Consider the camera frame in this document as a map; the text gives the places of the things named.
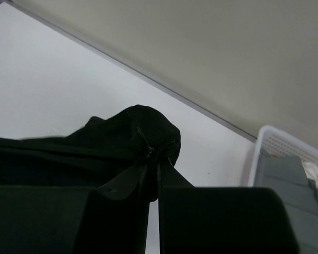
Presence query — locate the white plastic basket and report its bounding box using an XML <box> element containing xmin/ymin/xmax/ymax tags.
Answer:
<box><xmin>241</xmin><ymin>125</ymin><xmax>318</xmax><ymax>187</ymax></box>

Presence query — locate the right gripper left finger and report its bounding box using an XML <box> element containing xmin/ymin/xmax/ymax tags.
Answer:
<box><xmin>0</xmin><ymin>165</ymin><xmax>149</xmax><ymax>253</ymax></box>

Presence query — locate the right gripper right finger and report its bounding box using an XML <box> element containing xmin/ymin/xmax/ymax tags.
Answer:
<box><xmin>157</xmin><ymin>160</ymin><xmax>299</xmax><ymax>253</ymax></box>

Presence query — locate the grey skirt in basket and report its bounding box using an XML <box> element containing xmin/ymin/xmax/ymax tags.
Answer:
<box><xmin>254</xmin><ymin>149</ymin><xmax>318</xmax><ymax>253</ymax></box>

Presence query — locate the white cloth in basket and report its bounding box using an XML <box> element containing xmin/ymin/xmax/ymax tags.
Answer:
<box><xmin>302</xmin><ymin>161</ymin><xmax>318</xmax><ymax>188</ymax></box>

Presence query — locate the black pleated skirt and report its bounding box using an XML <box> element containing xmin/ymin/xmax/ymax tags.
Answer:
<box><xmin>0</xmin><ymin>105</ymin><xmax>181</xmax><ymax>201</ymax></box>

